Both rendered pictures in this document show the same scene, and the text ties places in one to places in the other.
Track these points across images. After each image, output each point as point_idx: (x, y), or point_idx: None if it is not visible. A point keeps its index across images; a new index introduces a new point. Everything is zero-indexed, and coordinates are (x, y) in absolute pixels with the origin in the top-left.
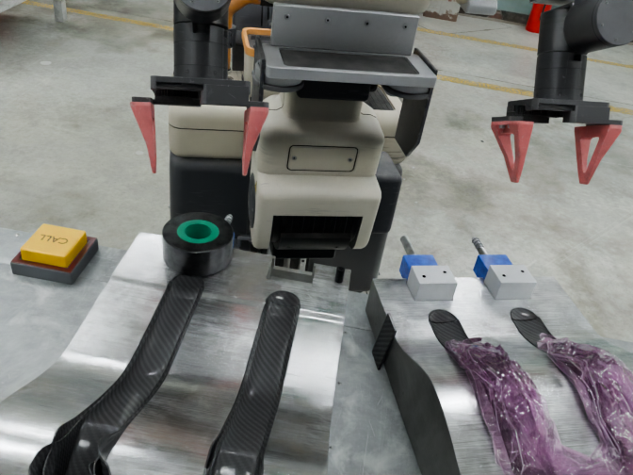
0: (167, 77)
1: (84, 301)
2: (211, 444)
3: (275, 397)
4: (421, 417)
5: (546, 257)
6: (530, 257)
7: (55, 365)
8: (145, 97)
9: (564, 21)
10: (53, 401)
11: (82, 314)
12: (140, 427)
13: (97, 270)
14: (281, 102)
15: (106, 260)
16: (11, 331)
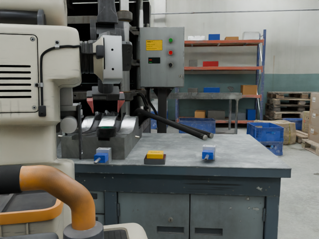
0: (114, 86)
1: (140, 157)
2: (102, 117)
3: (89, 130)
4: (56, 138)
5: None
6: None
7: (132, 129)
8: (120, 93)
9: None
10: (128, 121)
11: (139, 155)
12: (113, 119)
13: (141, 160)
14: (55, 159)
15: (139, 162)
16: None
